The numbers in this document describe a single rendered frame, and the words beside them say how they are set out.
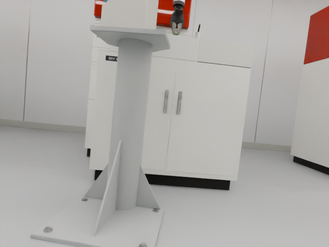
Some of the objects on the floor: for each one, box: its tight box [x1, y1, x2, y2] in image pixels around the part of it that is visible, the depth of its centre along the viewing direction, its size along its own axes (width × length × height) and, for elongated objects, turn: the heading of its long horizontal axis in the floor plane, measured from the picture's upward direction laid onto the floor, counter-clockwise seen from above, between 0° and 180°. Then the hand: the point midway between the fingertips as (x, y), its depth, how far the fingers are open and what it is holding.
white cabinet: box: [89, 50, 251, 190], centre depth 174 cm, size 64×96×82 cm
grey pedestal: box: [31, 25, 170, 247], centre depth 101 cm, size 51×44×82 cm
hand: (176, 35), depth 144 cm, fingers closed
